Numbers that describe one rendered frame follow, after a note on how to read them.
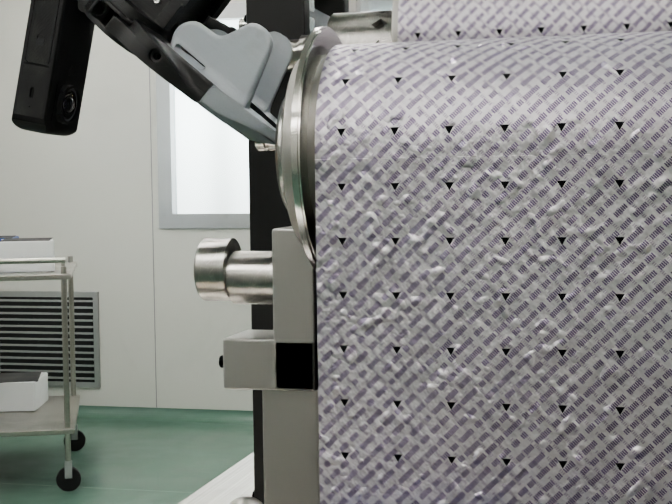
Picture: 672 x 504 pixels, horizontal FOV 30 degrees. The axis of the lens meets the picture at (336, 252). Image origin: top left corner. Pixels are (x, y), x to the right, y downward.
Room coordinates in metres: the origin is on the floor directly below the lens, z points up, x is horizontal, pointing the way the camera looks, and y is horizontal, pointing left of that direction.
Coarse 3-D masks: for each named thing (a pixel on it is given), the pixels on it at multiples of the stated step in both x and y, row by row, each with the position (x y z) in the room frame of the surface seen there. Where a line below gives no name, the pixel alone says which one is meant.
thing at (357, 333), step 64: (320, 256) 0.68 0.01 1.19; (384, 256) 0.67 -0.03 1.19; (448, 256) 0.67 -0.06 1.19; (512, 256) 0.66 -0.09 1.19; (576, 256) 0.65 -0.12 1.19; (640, 256) 0.64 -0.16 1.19; (320, 320) 0.68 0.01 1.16; (384, 320) 0.67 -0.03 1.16; (448, 320) 0.67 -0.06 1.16; (512, 320) 0.66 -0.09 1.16; (576, 320) 0.65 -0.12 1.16; (640, 320) 0.64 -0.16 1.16; (320, 384) 0.68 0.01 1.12; (384, 384) 0.67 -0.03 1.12; (448, 384) 0.67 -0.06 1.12; (512, 384) 0.66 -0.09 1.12; (576, 384) 0.65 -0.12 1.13; (640, 384) 0.64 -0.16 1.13; (320, 448) 0.68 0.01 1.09; (384, 448) 0.67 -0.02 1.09; (448, 448) 0.67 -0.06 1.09; (512, 448) 0.66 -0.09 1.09; (576, 448) 0.65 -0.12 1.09; (640, 448) 0.64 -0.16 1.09
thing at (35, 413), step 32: (0, 256) 5.15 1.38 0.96; (32, 256) 5.18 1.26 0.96; (64, 288) 5.06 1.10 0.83; (64, 320) 5.06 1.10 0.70; (64, 352) 5.06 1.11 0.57; (0, 384) 5.45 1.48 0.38; (32, 384) 5.46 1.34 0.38; (64, 384) 5.06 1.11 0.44; (0, 416) 5.35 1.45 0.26; (32, 416) 5.34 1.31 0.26; (64, 416) 5.07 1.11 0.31; (64, 480) 5.06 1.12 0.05
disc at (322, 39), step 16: (320, 32) 0.72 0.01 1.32; (304, 48) 0.70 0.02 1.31; (320, 48) 0.72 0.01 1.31; (304, 64) 0.69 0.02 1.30; (304, 80) 0.69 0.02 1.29; (304, 96) 0.69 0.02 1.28; (304, 112) 0.69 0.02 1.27; (304, 128) 0.69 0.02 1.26; (304, 144) 0.68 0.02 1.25; (304, 160) 0.68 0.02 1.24; (304, 176) 0.68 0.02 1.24; (304, 192) 0.68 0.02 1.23; (304, 208) 0.68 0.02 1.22; (304, 224) 0.69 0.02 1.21; (304, 240) 0.69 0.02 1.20
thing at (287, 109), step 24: (288, 96) 0.70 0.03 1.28; (312, 96) 0.70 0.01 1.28; (288, 120) 0.70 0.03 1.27; (312, 120) 0.69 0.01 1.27; (288, 144) 0.69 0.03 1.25; (312, 144) 0.69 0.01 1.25; (288, 168) 0.69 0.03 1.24; (312, 168) 0.69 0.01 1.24; (288, 192) 0.70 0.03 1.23; (312, 192) 0.69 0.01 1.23
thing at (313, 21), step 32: (256, 0) 1.04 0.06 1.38; (288, 0) 1.03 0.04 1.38; (320, 0) 1.17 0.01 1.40; (288, 32) 1.03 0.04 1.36; (256, 160) 1.04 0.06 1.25; (256, 192) 1.04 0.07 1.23; (256, 224) 1.04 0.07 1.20; (288, 224) 1.03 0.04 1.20; (256, 320) 1.04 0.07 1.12; (256, 416) 1.04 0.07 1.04; (256, 448) 1.04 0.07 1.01; (256, 480) 1.04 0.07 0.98
